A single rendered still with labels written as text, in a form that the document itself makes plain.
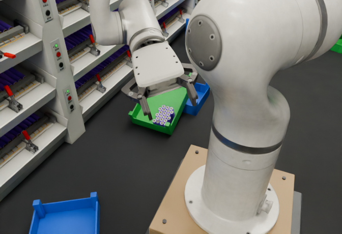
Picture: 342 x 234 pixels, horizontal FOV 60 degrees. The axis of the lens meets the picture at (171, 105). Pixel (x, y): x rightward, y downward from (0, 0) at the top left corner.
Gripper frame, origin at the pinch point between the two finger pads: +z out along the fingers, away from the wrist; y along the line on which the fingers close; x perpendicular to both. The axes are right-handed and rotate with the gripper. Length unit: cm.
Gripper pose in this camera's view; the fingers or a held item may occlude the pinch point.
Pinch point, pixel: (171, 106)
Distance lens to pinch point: 58.2
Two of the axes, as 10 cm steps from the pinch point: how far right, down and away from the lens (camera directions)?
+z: 3.0, 7.9, -5.4
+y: -9.5, 3.0, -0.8
